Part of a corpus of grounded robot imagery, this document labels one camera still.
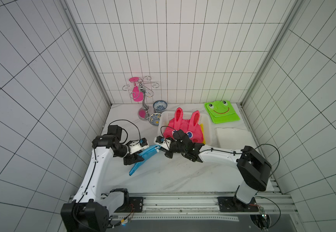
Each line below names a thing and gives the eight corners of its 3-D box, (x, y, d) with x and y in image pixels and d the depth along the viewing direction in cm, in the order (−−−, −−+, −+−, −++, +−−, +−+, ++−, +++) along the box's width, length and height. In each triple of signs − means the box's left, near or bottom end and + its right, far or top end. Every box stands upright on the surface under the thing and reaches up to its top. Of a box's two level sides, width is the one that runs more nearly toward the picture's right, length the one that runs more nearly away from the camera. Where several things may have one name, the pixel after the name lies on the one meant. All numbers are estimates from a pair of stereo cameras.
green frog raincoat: (212, 124, 109) (213, 122, 107) (203, 104, 123) (204, 102, 121) (238, 120, 112) (240, 118, 109) (227, 101, 125) (228, 99, 123)
